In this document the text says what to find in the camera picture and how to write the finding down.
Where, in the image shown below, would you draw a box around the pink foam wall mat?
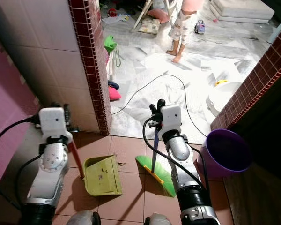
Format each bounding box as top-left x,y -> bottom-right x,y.
0,33 -> 39,188

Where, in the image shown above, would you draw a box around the thin black floor cable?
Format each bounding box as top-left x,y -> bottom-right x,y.
111,74 -> 207,137

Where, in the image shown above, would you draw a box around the light wooden stick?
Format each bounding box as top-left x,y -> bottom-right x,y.
133,0 -> 153,30

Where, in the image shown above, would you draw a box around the green hanging bag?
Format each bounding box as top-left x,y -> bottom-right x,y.
104,34 -> 122,67

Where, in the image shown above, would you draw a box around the white pole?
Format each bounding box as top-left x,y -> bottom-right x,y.
267,20 -> 281,44

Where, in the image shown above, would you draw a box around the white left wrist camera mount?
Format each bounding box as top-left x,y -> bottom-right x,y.
39,107 -> 69,142

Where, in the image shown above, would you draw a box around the grey robot knee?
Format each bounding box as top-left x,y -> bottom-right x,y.
65,210 -> 102,225
144,213 -> 179,225

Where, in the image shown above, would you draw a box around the scattered white papers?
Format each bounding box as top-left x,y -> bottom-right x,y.
102,14 -> 131,24

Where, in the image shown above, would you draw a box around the small purple toy bag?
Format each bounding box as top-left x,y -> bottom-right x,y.
194,19 -> 206,35

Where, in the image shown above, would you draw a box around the olive dustpan with red handle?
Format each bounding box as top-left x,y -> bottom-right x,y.
67,139 -> 123,196

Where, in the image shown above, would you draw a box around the small yellow toy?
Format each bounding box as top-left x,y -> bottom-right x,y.
214,79 -> 229,88

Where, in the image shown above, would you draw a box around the white folded mattress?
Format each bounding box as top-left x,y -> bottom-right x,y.
210,0 -> 276,24

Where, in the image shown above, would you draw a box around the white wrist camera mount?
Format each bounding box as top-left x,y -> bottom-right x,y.
39,107 -> 69,142
160,105 -> 182,133

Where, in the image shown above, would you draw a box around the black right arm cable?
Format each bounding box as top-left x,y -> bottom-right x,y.
142,117 -> 209,188

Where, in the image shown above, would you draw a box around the purple plastic bucket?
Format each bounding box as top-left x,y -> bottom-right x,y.
199,129 -> 253,179

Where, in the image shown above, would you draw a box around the pink pillow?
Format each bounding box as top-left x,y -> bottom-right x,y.
148,8 -> 172,24

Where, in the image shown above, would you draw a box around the child in patterned pyjamas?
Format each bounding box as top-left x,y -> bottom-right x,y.
166,0 -> 205,63

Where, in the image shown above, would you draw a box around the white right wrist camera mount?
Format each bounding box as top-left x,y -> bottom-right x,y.
160,105 -> 182,133

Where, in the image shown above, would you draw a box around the white round basin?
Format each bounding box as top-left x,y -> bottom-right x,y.
206,82 -> 244,117

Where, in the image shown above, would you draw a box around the patterned beige cushion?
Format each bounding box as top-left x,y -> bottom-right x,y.
138,18 -> 160,35

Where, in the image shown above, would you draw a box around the grey left robot knee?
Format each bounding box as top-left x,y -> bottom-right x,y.
65,210 -> 102,225

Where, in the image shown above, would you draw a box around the grey right robot knee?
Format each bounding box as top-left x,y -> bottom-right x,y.
144,213 -> 179,225

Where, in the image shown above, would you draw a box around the green broom with blue handle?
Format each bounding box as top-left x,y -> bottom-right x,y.
135,128 -> 177,198

